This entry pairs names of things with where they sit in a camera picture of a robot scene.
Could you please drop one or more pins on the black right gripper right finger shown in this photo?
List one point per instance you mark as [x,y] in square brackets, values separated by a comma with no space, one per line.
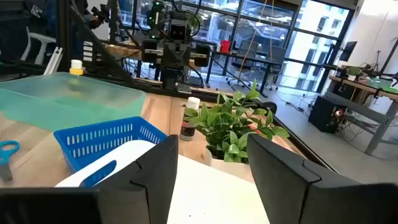
[286,186]

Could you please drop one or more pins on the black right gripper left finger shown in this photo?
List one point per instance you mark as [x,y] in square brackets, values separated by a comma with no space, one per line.
[149,186]

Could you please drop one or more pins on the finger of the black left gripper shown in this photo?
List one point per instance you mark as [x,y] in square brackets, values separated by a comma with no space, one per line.
[149,51]
[202,56]

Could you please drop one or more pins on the dark grey paint bottle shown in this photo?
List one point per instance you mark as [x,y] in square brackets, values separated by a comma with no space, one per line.
[189,130]

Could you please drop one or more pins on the yellow paint bottle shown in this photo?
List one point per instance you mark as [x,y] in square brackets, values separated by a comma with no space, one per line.
[76,71]

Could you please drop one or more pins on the green translucent plastic tray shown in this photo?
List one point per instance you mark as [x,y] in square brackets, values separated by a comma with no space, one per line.
[62,99]

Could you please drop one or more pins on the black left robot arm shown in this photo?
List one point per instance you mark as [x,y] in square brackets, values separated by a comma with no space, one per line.
[155,18]

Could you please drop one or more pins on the red box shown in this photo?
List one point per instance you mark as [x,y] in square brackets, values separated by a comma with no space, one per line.
[225,46]

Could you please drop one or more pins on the black office desk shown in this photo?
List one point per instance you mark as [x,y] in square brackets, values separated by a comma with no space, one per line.
[248,58]

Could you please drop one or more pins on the grey office chair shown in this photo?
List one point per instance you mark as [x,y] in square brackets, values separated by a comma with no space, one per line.
[248,48]
[276,54]

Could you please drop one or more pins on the white plastic bin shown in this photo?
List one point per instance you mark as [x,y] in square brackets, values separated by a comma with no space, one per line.
[211,193]

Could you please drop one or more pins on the person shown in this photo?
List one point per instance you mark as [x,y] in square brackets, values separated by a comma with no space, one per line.
[93,22]

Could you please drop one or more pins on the blue plastic basket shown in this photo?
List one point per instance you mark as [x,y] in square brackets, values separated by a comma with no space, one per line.
[93,140]

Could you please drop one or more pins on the artificial green potted plant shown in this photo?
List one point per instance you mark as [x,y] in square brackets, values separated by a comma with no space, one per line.
[227,130]

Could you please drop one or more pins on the black computer tower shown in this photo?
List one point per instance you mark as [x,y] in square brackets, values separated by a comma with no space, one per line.
[323,115]

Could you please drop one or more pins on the silver aluminium extrusion bar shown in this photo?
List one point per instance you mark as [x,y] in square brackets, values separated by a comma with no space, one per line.
[54,60]

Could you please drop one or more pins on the wooden desk grey legs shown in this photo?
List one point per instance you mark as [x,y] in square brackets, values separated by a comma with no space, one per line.
[357,107]

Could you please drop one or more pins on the white chair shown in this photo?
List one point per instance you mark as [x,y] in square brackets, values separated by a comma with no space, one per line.
[42,39]

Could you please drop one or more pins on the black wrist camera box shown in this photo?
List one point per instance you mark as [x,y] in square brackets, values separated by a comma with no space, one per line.
[178,30]

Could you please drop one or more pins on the black wall monitor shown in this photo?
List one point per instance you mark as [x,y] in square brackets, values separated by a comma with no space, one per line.
[347,50]

